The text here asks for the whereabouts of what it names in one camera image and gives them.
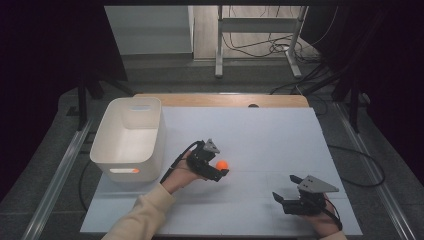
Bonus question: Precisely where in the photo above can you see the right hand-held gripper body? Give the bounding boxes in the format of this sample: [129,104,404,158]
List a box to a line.
[281,174,340,216]

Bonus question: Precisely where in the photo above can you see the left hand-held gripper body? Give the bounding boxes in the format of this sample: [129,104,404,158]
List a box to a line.
[185,138,221,182]

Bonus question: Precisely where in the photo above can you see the white plastic bin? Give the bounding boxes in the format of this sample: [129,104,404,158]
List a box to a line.
[89,96,167,183]

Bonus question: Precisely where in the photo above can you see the person's right hand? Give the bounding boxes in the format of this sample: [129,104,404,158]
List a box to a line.
[298,201,343,238]

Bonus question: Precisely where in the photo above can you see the person's left hand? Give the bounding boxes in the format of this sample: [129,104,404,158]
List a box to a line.
[161,149,208,195]

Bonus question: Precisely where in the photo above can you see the white table sheet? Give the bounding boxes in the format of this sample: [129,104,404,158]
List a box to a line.
[80,105,364,237]

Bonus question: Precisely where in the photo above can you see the wooden table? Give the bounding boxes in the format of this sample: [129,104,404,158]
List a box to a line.
[133,93,310,109]

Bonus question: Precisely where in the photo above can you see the black stand legs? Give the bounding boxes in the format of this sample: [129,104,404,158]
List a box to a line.
[331,74,372,134]
[67,71,135,132]

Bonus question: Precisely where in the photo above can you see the white cabinet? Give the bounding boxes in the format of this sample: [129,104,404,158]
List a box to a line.
[104,5,195,56]

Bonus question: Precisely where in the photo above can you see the grey metal stand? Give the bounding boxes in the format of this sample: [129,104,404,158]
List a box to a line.
[214,5,310,80]

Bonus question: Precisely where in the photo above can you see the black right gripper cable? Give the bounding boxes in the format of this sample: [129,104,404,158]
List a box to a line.
[323,195,344,232]

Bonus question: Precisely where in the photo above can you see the aluminium floor rail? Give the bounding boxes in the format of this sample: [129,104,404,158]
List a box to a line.
[20,119,95,240]
[334,101,418,240]

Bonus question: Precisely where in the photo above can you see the black floor cable loop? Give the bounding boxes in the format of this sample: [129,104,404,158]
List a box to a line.
[327,144,386,188]

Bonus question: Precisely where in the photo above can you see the thick black floor cables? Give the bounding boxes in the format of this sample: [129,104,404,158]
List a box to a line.
[269,62,338,96]

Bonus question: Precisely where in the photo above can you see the tangled floor cables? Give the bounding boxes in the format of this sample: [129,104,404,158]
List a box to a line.
[222,5,323,65]

